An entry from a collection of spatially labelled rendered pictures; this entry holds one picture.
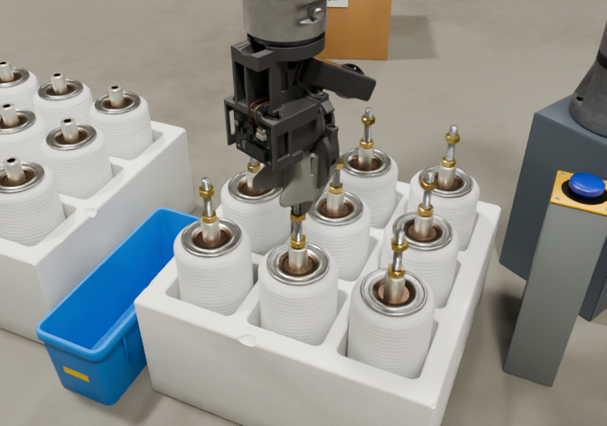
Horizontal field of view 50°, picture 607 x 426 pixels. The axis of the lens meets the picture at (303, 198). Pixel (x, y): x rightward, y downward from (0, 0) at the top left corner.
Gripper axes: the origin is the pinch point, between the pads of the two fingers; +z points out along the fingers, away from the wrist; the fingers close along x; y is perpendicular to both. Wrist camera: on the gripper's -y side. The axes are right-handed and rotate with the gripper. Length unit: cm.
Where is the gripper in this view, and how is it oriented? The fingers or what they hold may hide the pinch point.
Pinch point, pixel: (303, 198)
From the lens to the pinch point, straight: 72.8
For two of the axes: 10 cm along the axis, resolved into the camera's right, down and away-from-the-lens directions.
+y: -7.1, 4.2, -5.6
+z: 0.0, 8.0, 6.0
